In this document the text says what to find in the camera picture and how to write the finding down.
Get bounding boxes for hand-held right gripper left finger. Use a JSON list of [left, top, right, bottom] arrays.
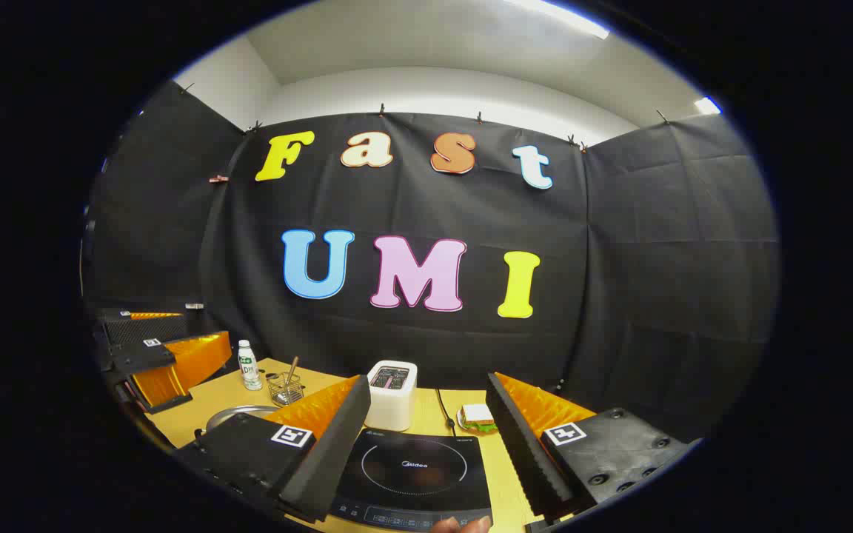
[[175, 375, 372, 523]]

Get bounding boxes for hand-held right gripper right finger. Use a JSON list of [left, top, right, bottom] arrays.
[[486, 372, 695, 525]]

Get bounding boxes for stainless steel pot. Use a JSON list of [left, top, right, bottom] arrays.
[[204, 405, 279, 434]]

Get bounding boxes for black induction cooktop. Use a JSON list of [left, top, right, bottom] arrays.
[[330, 428, 494, 532]]

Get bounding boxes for sandwich with lettuce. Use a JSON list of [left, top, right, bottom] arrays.
[[460, 403, 499, 435]]

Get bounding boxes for white plastic bottle green label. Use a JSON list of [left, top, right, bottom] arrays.
[[238, 340, 263, 392]]

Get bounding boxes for small white plate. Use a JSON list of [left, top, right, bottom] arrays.
[[456, 409, 501, 437]]

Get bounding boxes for white toaster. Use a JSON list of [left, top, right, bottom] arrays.
[[364, 360, 418, 432]]

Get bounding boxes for black backdrop cloth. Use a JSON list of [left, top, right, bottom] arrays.
[[82, 78, 781, 445]]

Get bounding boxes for long ceiling light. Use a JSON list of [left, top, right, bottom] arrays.
[[504, 0, 611, 39]]

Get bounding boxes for wire mesh basket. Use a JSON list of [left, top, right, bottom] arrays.
[[267, 372, 305, 406]]

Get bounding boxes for black power cable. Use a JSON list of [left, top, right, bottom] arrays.
[[435, 389, 457, 438]]

